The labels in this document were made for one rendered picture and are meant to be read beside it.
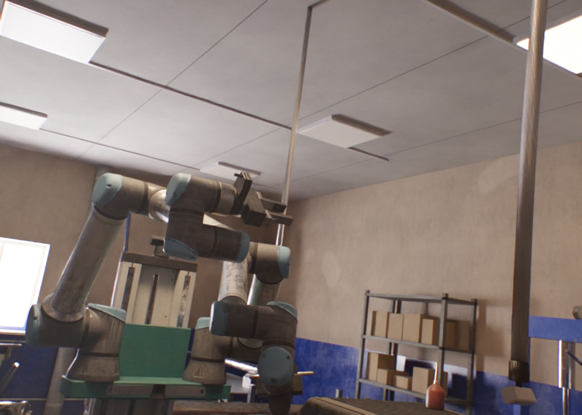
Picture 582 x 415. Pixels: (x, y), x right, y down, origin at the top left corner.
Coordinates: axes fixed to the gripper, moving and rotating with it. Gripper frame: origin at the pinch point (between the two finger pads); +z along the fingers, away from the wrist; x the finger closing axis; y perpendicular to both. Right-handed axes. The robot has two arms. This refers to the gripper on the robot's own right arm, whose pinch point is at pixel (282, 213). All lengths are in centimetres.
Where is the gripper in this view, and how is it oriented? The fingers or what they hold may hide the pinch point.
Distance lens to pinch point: 168.0
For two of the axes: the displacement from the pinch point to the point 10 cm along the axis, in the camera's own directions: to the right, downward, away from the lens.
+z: 8.4, 2.0, 5.1
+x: 3.2, 5.6, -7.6
